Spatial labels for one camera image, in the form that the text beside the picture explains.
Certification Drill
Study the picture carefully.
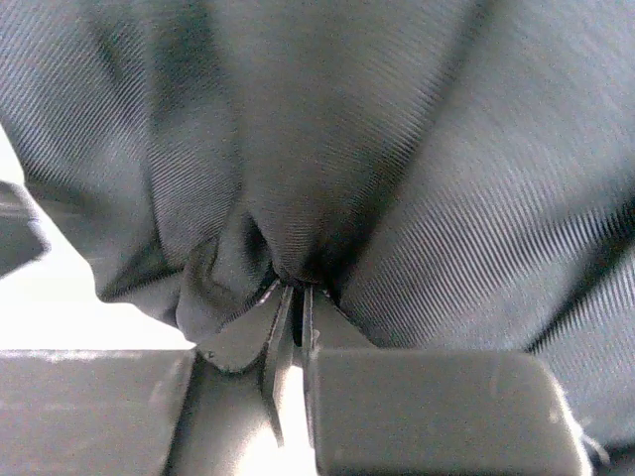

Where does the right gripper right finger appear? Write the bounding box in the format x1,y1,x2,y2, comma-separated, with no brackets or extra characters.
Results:
302,288,593,475

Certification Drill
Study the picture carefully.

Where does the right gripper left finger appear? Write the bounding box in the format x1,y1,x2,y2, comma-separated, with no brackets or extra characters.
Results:
1,285,296,475

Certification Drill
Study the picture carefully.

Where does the black pleated skirt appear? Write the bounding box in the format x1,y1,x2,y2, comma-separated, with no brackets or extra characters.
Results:
1,1,634,448

